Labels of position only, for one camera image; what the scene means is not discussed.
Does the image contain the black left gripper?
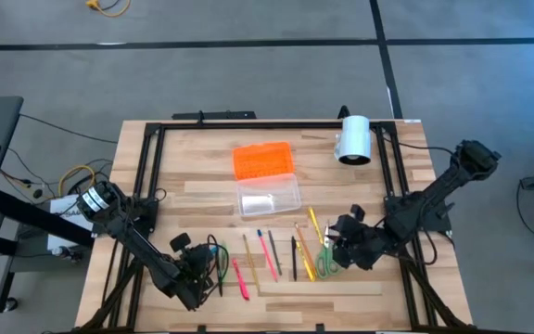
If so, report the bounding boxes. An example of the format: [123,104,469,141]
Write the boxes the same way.
[170,233,222,298]

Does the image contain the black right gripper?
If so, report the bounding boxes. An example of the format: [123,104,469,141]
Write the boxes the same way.
[329,203,387,272]

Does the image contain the green retractable pen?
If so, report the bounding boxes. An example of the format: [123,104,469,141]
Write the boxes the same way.
[219,241,230,283]

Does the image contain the green-handled scissors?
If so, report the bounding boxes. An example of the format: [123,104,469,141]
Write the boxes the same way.
[314,221,345,281]

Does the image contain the yellow pen black print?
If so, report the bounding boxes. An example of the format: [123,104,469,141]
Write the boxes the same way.
[307,206,324,246]

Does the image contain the pink translucent highlighter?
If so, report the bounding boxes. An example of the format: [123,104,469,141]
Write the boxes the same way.
[231,257,251,302]

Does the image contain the plain wooden pencil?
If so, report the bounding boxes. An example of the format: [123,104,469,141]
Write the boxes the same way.
[241,234,261,292]

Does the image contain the orange pencil with eraser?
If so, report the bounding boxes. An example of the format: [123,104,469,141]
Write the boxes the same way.
[293,222,318,279]

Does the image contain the pink pencil blue end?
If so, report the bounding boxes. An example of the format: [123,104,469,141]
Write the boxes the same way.
[256,228,280,283]

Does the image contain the clear box with orange lid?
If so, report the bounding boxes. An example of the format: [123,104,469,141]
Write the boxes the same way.
[232,141,303,218]

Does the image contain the white labelled box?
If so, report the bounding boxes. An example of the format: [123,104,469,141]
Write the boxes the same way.
[46,194,97,252]

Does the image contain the white spot lamp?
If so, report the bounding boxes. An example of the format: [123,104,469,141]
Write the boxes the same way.
[333,105,374,167]

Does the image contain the black bar at table edge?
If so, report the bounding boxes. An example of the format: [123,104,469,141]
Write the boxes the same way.
[172,109,258,122]

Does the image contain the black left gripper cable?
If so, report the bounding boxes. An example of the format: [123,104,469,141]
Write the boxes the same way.
[205,234,230,298]

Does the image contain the black lamp cable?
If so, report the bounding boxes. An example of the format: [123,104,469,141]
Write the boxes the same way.
[371,132,458,157]

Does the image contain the black aluminium table frame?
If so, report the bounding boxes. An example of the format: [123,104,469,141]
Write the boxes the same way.
[74,120,477,334]

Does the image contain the yellow coiled cable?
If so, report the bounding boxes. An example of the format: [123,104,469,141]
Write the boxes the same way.
[57,164,97,199]

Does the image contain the yellow floor cable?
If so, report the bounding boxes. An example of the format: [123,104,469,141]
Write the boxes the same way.
[84,0,133,19]

